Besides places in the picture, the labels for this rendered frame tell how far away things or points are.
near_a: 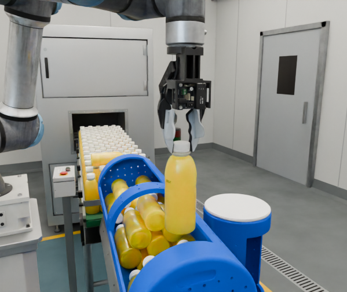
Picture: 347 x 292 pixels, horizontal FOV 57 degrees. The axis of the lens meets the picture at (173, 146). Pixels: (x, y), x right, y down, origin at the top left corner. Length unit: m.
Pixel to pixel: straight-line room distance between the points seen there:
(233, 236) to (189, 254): 0.66
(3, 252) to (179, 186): 0.54
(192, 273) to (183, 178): 0.19
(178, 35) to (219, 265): 0.46
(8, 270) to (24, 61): 0.58
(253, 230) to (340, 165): 3.37
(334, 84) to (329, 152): 0.88
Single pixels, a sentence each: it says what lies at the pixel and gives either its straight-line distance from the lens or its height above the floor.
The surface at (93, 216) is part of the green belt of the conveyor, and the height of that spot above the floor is 0.90.
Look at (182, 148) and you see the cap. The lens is 0.67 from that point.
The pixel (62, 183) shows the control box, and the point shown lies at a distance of 1.64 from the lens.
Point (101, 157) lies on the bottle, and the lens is 1.76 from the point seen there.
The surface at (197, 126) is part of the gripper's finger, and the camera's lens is 0.67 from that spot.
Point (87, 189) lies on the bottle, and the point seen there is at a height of 1.03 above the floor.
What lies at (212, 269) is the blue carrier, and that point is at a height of 1.20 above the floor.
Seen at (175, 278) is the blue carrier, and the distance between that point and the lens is 0.68.
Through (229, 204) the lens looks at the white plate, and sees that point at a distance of 1.43.
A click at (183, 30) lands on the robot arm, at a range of 0.62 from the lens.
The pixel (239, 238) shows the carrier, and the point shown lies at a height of 0.96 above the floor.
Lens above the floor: 1.59
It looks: 13 degrees down
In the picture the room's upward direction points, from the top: straight up
